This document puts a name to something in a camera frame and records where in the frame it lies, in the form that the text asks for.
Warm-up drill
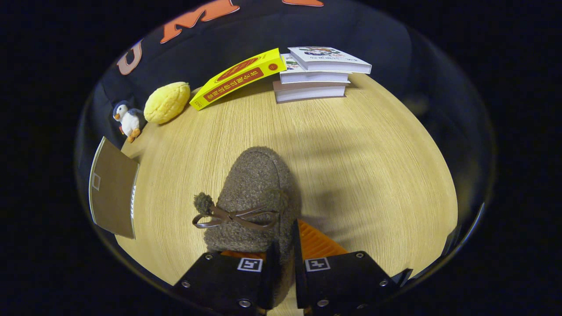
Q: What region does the white illustrated book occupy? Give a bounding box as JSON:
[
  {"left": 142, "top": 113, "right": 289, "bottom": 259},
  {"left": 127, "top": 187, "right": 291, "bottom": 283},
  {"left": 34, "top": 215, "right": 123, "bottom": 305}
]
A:
[{"left": 288, "top": 47, "right": 372, "bottom": 74}]

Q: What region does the penguin plush toy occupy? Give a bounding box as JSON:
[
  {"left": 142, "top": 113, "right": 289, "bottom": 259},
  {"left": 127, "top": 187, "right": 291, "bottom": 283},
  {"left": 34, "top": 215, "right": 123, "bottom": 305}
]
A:
[{"left": 112, "top": 100, "right": 145, "bottom": 144}]

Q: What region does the brown cover book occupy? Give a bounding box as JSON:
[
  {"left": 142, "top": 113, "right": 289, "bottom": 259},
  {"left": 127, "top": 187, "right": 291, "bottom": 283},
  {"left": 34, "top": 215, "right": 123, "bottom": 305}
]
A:
[{"left": 273, "top": 80, "right": 347, "bottom": 103}]

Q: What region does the brown fleece shoe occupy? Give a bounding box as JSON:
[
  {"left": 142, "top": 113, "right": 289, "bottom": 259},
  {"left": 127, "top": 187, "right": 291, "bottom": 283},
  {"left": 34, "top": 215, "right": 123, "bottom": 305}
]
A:
[{"left": 192, "top": 146, "right": 303, "bottom": 308}]

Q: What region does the brown fabric storage box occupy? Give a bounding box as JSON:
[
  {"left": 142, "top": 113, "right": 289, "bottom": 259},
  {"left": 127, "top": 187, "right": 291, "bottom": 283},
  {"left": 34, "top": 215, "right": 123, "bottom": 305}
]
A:
[{"left": 89, "top": 136, "right": 140, "bottom": 240}]

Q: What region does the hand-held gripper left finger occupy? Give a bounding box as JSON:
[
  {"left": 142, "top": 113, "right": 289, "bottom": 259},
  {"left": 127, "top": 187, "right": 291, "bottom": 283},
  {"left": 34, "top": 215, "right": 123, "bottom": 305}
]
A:
[{"left": 173, "top": 241, "right": 279, "bottom": 314}]

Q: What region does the yellow bun plush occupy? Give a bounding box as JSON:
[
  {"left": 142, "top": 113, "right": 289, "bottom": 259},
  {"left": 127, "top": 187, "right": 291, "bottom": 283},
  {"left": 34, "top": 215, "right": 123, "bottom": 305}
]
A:
[{"left": 144, "top": 82, "right": 191, "bottom": 125}]

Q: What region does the yellow book red label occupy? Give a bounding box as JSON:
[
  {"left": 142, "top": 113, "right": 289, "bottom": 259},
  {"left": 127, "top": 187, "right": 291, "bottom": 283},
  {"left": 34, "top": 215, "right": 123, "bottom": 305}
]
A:
[{"left": 190, "top": 48, "right": 287, "bottom": 111}]

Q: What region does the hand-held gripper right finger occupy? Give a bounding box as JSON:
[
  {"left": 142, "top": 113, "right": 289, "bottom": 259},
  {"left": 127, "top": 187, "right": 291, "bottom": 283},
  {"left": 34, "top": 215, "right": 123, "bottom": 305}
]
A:
[{"left": 293, "top": 219, "right": 396, "bottom": 314}]

